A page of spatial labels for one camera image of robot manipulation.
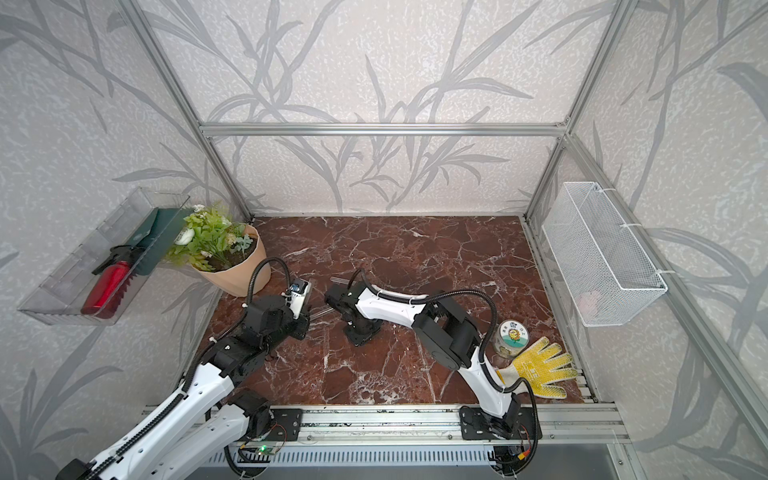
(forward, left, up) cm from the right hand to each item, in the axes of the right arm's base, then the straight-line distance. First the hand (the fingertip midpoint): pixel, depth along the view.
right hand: (362, 337), depth 89 cm
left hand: (+3, +13, +14) cm, 20 cm away
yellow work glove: (-9, -48, +1) cm, 49 cm away
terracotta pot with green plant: (+18, +40, +18) cm, 48 cm away
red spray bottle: (-3, +46, +37) cm, 59 cm away
